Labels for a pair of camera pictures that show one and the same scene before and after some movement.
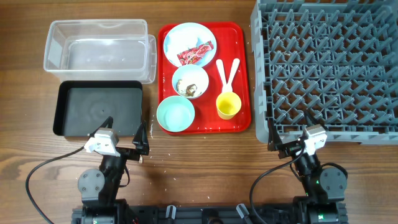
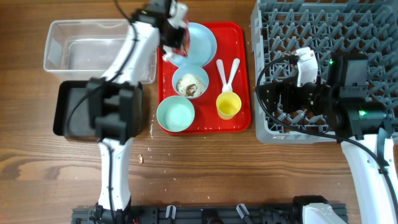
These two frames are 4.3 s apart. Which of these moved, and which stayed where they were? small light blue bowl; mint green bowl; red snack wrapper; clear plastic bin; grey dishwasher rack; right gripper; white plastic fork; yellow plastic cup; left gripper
Moved: right gripper; left gripper; red snack wrapper
Stayed: small light blue bowl; yellow plastic cup; mint green bowl; white plastic fork; clear plastic bin; grey dishwasher rack
